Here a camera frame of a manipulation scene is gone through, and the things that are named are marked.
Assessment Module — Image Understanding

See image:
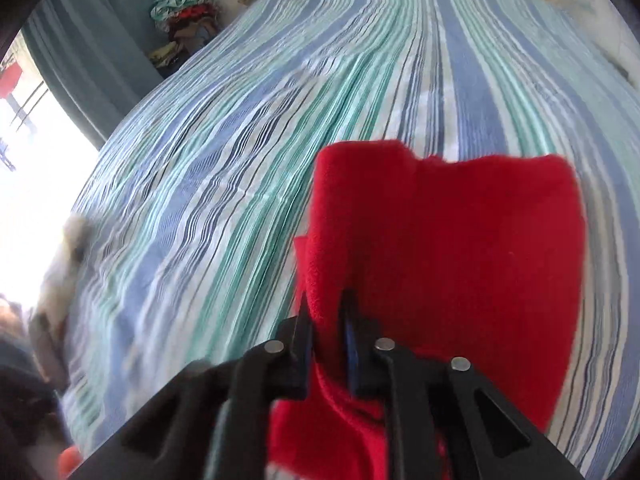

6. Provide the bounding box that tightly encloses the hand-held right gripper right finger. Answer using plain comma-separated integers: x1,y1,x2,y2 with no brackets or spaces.
341,288,586,480

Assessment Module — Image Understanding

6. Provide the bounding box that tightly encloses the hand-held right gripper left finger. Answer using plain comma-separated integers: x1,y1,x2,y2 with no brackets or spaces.
70,292,315,480

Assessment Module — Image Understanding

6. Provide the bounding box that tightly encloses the red sweater with rabbit print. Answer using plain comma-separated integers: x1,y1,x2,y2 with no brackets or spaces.
267,140,588,480

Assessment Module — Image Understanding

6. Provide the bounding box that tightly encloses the pile of clothes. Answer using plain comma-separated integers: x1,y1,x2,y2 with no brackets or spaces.
147,0,224,68

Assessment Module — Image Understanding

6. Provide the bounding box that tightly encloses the person's orange clothing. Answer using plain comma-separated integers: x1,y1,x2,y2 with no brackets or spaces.
57,446,84,480

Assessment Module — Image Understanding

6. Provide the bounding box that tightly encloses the beige plush toy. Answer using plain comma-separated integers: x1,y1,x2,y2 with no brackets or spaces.
37,215,98,327

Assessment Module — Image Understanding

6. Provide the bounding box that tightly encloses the striped bed blanket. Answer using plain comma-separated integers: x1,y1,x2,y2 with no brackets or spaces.
62,0,640,471

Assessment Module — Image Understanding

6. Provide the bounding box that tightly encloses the window railing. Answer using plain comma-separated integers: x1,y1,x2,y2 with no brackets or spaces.
0,52,52,173

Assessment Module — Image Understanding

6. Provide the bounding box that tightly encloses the blue curtain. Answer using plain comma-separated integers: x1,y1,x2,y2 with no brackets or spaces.
22,0,177,151

